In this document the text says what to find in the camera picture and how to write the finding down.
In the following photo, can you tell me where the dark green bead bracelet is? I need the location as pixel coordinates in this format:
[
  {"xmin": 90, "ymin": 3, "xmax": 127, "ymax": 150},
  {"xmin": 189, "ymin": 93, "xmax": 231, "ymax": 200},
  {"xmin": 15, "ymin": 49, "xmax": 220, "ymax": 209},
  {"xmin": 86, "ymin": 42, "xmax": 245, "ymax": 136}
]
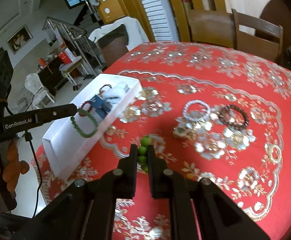
[{"xmin": 70, "ymin": 108, "xmax": 99, "ymax": 139}]

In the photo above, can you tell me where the red bead bracelet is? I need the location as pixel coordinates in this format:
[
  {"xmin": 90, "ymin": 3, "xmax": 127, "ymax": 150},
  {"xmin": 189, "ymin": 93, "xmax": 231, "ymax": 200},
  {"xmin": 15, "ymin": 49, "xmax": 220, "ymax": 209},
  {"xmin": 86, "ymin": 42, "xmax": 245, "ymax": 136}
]
[{"xmin": 78, "ymin": 100, "xmax": 95, "ymax": 117}]

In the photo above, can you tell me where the light green bead bracelet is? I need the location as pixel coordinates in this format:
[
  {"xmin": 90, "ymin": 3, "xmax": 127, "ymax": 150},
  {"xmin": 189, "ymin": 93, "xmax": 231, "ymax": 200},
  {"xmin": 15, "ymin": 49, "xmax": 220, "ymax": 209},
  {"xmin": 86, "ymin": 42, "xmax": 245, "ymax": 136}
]
[{"xmin": 136, "ymin": 135, "xmax": 152, "ymax": 173}]

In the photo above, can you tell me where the dark brown bead bracelet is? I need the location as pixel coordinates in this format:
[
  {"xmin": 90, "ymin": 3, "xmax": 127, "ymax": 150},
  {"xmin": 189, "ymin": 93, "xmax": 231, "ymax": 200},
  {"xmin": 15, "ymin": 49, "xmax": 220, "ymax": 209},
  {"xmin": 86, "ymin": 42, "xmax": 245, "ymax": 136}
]
[{"xmin": 218, "ymin": 104, "xmax": 250, "ymax": 132}]

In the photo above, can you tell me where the silver rhinestone bracelet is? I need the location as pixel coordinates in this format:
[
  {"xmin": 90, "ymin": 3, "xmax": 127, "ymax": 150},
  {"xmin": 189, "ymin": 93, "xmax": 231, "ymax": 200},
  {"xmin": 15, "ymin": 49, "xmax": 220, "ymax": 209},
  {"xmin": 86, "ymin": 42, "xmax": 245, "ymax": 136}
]
[{"xmin": 182, "ymin": 100, "xmax": 212, "ymax": 123}]

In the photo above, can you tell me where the white fluffy scrunchie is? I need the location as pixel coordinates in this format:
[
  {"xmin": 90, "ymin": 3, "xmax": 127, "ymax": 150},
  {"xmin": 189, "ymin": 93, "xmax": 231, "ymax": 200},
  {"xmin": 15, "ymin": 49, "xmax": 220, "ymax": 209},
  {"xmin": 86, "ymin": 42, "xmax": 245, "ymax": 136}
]
[{"xmin": 101, "ymin": 82, "xmax": 129, "ymax": 104}]

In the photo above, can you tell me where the left hand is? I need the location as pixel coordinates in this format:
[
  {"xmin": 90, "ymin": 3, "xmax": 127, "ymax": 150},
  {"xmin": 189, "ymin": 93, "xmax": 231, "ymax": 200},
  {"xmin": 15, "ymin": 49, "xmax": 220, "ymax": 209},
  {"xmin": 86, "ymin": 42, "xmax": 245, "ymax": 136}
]
[{"xmin": 0, "ymin": 140, "xmax": 29, "ymax": 193}]

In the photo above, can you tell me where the white ornate chair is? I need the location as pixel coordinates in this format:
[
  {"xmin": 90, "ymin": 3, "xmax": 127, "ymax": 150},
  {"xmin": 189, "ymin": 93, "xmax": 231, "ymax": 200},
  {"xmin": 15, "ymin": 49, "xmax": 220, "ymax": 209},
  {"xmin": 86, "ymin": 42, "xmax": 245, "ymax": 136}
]
[{"xmin": 24, "ymin": 73, "xmax": 55, "ymax": 109}]

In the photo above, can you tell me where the white shallow box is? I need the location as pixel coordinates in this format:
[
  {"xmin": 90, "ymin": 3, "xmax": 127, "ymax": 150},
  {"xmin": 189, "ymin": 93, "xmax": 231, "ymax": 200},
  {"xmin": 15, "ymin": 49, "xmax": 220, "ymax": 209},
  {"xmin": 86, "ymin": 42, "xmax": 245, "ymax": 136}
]
[{"xmin": 42, "ymin": 74, "xmax": 142, "ymax": 180}]

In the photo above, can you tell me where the small wooden side table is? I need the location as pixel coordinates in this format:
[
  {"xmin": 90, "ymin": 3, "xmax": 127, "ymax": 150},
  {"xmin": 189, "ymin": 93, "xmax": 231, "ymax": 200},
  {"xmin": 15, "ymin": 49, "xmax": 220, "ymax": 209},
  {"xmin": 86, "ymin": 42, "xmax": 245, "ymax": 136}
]
[{"xmin": 59, "ymin": 56, "xmax": 88, "ymax": 86}]

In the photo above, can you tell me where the framed picture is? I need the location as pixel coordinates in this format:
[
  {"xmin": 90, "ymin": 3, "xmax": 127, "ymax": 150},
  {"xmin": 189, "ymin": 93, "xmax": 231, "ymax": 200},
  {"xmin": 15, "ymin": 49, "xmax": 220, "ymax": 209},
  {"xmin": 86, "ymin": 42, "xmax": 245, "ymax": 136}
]
[{"xmin": 7, "ymin": 25, "xmax": 33, "ymax": 54}]

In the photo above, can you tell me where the red gift box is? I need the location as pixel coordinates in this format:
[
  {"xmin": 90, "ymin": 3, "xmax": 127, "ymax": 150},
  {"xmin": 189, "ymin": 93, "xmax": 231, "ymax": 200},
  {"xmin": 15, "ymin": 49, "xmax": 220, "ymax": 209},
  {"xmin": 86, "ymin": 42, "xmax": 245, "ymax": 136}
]
[{"xmin": 58, "ymin": 48, "xmax": 76, "ymax": 64}]

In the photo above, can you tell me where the red floral tablecloth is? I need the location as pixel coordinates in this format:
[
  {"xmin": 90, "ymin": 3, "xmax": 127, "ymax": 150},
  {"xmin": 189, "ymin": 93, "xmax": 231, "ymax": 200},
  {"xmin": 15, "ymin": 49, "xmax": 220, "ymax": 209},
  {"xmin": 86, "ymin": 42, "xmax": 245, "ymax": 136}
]
[{"xmin": 37, "ymin": 42, "xmax": 291, "ymax": 239}]

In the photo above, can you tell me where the stair railing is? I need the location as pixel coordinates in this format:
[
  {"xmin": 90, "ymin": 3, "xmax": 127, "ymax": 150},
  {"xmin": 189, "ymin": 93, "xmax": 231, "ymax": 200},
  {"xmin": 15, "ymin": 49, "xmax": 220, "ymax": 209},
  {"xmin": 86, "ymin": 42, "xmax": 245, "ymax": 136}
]
[{"xmin": 42, "ymin": 17, "xmax": 105, "ymax": 76}]

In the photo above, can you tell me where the chair with white cloth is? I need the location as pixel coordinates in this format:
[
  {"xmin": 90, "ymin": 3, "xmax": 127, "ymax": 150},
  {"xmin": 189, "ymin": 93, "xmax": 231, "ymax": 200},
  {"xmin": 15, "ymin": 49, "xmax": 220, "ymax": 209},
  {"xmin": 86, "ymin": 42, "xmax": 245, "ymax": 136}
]
[{"xmin": 88, "ymin": 16, "xmax": 149, "ymax": 67}]

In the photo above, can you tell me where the wooden chair right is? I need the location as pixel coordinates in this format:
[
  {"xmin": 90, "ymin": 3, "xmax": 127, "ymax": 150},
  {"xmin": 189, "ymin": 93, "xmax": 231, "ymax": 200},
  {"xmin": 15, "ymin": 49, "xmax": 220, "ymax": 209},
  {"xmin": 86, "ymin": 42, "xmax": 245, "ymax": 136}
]
[{"xmin": 232, "ymin": 9, "xmax": 283, "ymax": 62}]

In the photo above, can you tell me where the white louvered door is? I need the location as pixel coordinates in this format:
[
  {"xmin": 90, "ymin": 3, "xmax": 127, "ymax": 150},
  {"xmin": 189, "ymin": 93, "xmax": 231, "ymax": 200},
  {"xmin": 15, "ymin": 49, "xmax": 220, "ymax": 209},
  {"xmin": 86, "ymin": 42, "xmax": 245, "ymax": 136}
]
[{"xmin": 141, "ymin": 0, "xmax": 172, "ymax": 42}]

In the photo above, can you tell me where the black cable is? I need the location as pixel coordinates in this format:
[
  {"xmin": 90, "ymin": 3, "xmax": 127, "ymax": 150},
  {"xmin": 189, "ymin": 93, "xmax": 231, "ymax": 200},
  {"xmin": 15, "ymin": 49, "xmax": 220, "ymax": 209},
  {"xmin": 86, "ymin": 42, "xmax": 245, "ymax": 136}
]
[{"xmin": 24, "ymin": 132, "xmax": 43, "ymax": 218}]

